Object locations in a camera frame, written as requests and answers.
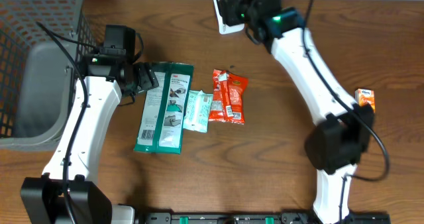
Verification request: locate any green white package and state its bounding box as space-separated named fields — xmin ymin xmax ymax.
xmin=134 ymin=62 xmax=194 ymax=154

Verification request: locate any light blue tissue pack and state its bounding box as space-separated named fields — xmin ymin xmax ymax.
xmin=183 ymin=90 xmax=213 ymax=133

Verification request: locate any red snack bag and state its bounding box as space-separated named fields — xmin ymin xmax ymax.
xmin=209 ymin=70 xmax=233 ymax=122
xmin=227 ymin=74 xmax=248 ymax=125

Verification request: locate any orange tissue pack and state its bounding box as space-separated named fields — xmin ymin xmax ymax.
xmin=354 ymin=88 xmax=376 ymax=112

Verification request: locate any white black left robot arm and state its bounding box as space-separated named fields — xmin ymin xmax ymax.
xmin=21 ymin=25 xmax=158 ymax=223

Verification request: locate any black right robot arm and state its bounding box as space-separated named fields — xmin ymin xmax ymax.
xmin=213 ymin=0 xmax=374 ymax=223

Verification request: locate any white barcode scanner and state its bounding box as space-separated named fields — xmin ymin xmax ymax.
xmin=213 ymin=0 xmax=244 ymax=35

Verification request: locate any grey plastic mesh basket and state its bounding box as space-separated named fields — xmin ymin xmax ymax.
xmin=1 ymin=0 xmax=96 ymax=152

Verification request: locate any left black cable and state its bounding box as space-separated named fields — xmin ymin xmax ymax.
xmin=34 ymin=20 xmax=145 ymax=224

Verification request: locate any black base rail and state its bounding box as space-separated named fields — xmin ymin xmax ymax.
xmin=135 ymin=211 xmax=391 ymax=224

